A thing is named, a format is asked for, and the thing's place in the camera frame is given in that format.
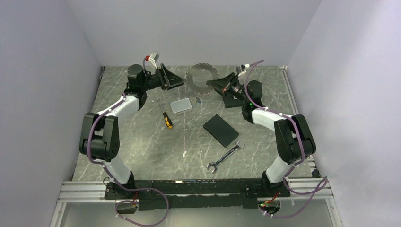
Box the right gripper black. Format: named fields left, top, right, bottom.
left=206, top=72, right=249, bottom=105

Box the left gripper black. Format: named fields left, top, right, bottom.
left=141, top=63, right=186, bottom=91

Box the numbered metal ring disc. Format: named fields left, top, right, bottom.
left=185, top=63, right=219, bottom=94

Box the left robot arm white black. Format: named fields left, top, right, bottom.
left=78, top=64, right=185, bottom=199

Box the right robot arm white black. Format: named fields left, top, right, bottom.
left=206, top=73, right=316, bottom=196

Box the small white grey box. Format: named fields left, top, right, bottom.
left=170, top=98, right=192, bottom=114

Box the yellow black screwdriver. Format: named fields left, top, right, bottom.
left=157, top=99, right=173, bottom=129

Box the black rectangular pad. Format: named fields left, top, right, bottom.
left=203, top=114, right=239, bottom=148

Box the silver combination wrench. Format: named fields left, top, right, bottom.
left=207, top=140, right=245, bottom=173

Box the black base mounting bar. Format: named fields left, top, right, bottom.
left=105, top=178, right=290, bottom=211

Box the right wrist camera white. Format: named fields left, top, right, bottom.
left=236, top=64, right=250, bottom=77

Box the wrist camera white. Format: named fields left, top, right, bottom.
left=143, top=52, right=159, bottom=70
left=236, top=64, right=250, bottom=77

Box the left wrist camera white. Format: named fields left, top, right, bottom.
left=143, top=52, right=159, bottom=70

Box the aluminium frame rail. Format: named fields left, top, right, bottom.
left=49, top=180, right=342, bottom=227

